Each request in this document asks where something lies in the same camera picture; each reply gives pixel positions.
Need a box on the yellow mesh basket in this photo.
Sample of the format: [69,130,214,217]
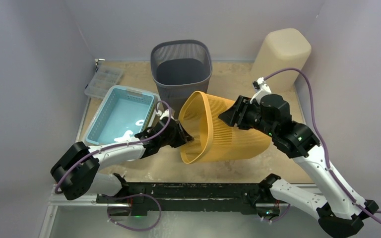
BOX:
[178,91,271,164]

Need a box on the light blue plastic crate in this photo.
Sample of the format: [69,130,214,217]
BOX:
[85,86,157,146]

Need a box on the beige plastic bin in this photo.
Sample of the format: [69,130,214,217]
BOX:
[249,28,312,81]

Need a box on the grey mesh basket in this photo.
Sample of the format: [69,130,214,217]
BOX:
[150,39,213,117]

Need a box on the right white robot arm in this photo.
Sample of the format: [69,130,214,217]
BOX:
[219,94,379,238]

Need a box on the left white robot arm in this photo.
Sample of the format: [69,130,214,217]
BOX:
[50,118,194,200]

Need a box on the clear compartment organizer box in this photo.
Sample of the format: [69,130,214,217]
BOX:
[84,65,123,99]

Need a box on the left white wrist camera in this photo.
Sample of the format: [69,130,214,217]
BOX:
[156,109,175,120]

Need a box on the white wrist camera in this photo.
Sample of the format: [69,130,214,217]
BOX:
[250,77,271,104]
[156,109,175,120]

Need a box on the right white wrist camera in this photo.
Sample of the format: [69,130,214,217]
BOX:
[250,77,271,104]

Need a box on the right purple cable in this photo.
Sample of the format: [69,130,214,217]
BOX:
[264,67,381,234]

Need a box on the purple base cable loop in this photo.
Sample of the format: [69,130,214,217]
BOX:
[106,193,164,231]

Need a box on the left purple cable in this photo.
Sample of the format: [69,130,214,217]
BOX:
[54,100,172,195]

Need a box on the aluminium frame rail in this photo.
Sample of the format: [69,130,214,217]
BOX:
[47,182,340,211]

